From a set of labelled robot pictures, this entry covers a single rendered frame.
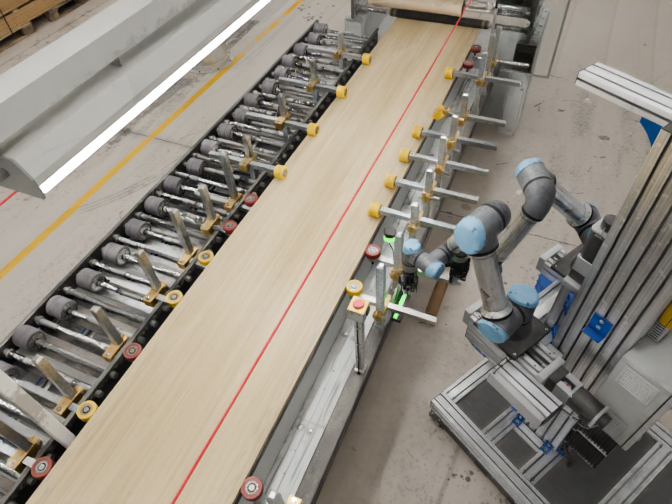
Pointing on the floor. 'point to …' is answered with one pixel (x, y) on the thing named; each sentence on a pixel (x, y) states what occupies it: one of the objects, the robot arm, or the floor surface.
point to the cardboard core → (436, 298)
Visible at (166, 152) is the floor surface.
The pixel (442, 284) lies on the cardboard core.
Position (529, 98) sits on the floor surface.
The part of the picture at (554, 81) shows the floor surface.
